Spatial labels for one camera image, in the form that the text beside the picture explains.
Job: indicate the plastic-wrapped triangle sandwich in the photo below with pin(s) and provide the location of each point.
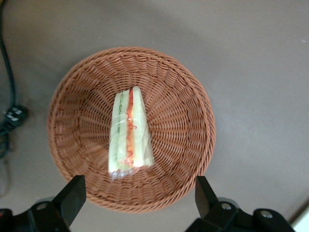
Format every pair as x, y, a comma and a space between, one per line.
131, 135

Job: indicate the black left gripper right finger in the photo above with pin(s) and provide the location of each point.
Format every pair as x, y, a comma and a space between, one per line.
205, 203

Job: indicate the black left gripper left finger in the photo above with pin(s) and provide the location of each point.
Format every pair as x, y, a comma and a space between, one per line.
70, 203

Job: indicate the cream plastic serving tray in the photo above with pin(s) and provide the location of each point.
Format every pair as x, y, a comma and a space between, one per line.
304, 224

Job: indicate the round brown wicker basket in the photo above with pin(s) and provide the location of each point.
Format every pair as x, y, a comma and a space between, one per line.
181, 120

